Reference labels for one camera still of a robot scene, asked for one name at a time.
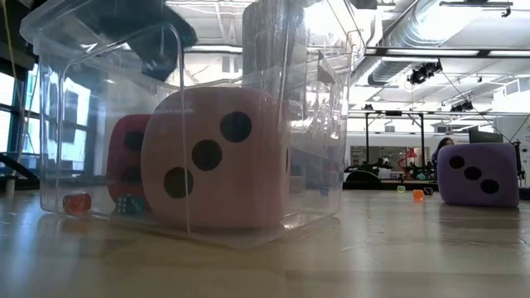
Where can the large purple foam die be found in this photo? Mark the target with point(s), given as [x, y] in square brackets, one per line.
[501, 165]

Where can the black ceiling spotlight cluster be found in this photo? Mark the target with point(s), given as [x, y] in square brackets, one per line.
[422, 73]

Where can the large red foam die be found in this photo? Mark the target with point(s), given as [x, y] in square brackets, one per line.
[120, 157]

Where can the large pink foam die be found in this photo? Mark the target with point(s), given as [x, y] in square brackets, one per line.
[248, 186]

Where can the black background frame stand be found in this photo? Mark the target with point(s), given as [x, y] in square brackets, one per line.
[421, 132]

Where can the clear plastic container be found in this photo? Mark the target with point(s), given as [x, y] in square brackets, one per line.
[314, 198]

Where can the red desk lamp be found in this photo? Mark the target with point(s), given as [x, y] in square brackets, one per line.
[408, 156]

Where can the small yellow-green die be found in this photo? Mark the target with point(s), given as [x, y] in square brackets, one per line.
[401, 189]

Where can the person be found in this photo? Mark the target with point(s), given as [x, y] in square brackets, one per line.
[445, 145]

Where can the black computer monitor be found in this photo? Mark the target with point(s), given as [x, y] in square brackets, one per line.
[485, 137]

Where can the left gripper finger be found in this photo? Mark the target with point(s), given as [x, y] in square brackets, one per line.
[159, 62]

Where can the small orange die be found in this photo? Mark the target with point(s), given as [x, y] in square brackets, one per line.
[418, 195]

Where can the small black die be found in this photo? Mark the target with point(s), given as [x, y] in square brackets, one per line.
[428, 191]

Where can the small dark teal die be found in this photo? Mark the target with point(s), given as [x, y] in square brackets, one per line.
[130, 204]

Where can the small orange-red die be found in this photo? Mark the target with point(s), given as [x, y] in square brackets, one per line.
[76, 203]

